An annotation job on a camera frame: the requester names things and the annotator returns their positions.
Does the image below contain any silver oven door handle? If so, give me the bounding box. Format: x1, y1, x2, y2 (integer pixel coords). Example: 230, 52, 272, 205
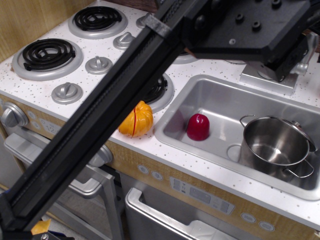
4, 133, 114, 199

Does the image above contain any front left stove burner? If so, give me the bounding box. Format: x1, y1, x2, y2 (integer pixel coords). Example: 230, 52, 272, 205
12, 38, 84, 81

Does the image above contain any back left stove burner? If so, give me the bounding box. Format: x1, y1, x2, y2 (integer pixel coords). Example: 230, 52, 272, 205
68, 6, 128, 40

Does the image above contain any silver oven knob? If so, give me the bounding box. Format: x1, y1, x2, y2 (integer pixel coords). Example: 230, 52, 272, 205
0, 102, 29, 128
88, 145, 114, 168

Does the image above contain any steel pot in sink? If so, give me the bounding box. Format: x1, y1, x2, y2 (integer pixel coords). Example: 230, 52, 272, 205
238, 114, 316, 182

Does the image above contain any orange toy pumpkin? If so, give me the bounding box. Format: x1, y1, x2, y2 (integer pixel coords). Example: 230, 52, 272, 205
118, 100, 154, 138

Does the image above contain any back right stove burner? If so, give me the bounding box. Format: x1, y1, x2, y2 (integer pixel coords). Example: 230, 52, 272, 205
172, 51, 198, 65

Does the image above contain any silver stove knob front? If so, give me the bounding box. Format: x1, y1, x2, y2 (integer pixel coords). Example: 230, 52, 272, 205
51, 82, 83, 105

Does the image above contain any yellow tape piece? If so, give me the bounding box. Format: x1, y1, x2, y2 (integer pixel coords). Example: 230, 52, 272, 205
31, 218, 52, 235

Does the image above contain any silver stove knob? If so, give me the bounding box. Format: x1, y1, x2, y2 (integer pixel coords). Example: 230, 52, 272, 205
136, 12, 153, 29
51, 82, 83, 105
85, 56, 113, 75
113, 32, 136, 51

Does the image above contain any silver dishwasher door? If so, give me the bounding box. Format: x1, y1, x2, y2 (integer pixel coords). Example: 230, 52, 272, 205
125, 187, 255, 240

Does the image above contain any silver sink basin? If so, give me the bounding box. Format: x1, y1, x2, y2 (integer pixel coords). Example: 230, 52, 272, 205
154, 75, 320, 201

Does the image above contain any silver faucet with lever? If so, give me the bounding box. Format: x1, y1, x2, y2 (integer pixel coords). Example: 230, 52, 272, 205
240, 32, 319, 96

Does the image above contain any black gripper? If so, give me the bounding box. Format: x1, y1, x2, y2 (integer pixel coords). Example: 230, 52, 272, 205
262, 34, 309, 82

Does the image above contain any silver stove knob back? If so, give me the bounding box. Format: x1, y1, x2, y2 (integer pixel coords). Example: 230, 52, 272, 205
136, 12, 153, 29

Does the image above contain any stove burner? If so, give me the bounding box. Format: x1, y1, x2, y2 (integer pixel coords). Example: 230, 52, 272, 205
142, 73, 175, 114
172, 51, 198, 65
68, 6, 128, 40
12, 38, 84, 81

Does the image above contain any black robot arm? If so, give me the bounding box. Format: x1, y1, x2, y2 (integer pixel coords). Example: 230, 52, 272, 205
0, 0, 312, 234

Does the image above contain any front right stove burner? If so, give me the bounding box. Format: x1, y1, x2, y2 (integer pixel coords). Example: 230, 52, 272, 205
142, 73, 175, 114

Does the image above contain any silver oven knob left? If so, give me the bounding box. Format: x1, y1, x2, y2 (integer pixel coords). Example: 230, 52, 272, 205
0, 102, 29, 128

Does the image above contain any red toy cup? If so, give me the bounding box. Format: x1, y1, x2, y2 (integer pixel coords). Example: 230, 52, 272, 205
186, 113, 210, 141

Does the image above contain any silver oven knob right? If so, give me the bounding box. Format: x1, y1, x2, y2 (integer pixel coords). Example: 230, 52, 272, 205
88, 145, 114, 168

